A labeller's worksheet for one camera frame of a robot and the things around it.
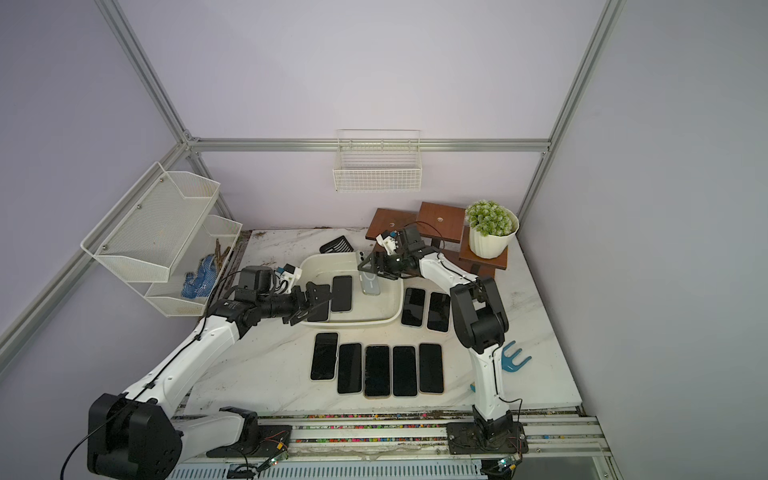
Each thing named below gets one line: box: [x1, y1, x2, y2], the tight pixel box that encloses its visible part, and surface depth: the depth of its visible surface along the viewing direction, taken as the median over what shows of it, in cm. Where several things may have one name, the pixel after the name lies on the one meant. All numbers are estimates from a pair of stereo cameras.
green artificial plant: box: [465, 200, 513, 237], surface depth 83 cm
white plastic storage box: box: [297, 253, 404, 327], surface depth 100 cm
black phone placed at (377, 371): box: [364, 345, 391, 397], surface depth 86 cm
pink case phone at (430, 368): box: [419, 343, 444, 393], surface depth 86 cm
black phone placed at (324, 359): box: [310, 332, 339, 380], surface depth 90 cm
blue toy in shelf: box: [182, 254, 217, 299], surface depth 90 cm
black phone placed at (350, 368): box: [337, 343, 362, 394], surface depth 87 cm
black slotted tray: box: [319, 235, 355, 253], surface depth 117 cm
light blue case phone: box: [393, 346, 417, 396], surface depth 86 cm
